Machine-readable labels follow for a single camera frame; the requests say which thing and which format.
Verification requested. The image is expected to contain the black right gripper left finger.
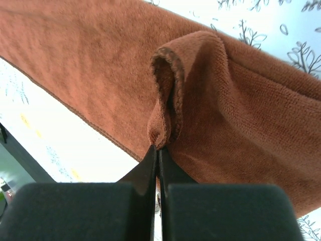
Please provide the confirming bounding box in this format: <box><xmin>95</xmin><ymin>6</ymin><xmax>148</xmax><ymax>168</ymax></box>
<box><xmin>1</xmin><ymin>146</ymin><xmax>156</xmax><ymax>240</ymax></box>

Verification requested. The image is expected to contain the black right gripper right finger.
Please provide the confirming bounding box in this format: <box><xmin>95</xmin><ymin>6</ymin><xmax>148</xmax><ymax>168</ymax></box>
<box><xmin>158</xmin><ymin>148</ymin><xmax>303</xmax><ymax>241</ymax></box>

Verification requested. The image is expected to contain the brown towel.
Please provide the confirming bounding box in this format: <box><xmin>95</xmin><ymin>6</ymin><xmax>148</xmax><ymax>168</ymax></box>
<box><xmin>1</xmin><ymin>1</ymin><xmax>320</xmax><ymax>216</ymax></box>

